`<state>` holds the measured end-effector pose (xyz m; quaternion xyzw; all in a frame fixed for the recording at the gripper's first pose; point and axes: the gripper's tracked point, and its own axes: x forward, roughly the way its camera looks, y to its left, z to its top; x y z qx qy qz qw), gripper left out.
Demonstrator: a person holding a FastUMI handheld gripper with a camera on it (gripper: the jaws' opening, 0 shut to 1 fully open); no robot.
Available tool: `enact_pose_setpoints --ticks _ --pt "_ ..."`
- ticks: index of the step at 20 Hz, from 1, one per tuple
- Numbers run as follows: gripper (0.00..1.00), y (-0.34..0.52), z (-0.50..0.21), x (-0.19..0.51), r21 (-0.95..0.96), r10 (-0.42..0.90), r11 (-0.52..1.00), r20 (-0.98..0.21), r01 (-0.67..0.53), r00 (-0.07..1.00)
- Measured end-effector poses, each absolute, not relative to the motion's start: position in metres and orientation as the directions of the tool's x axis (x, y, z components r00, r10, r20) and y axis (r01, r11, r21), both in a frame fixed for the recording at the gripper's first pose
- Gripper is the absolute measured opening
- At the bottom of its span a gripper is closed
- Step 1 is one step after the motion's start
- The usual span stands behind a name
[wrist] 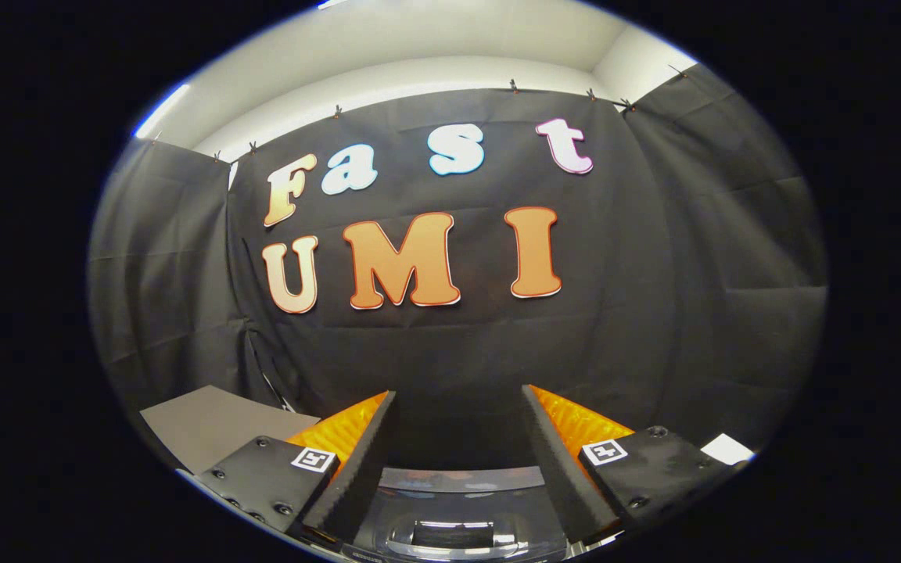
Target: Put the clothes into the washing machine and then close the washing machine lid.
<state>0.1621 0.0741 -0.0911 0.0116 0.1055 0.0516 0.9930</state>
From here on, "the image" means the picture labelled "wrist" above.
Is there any row of small cloth clips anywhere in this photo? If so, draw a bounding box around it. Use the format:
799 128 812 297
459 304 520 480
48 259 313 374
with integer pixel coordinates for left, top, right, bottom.
149 64 690 165

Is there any dark grey washing machine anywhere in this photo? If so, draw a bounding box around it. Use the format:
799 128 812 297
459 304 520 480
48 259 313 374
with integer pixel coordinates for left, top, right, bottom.
376 466 547 493

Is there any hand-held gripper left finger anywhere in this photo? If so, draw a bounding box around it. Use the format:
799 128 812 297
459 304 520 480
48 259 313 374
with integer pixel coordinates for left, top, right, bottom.
191 390 400 547

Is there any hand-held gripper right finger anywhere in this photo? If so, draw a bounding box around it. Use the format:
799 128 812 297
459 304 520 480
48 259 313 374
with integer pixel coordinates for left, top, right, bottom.
521 384 750 547

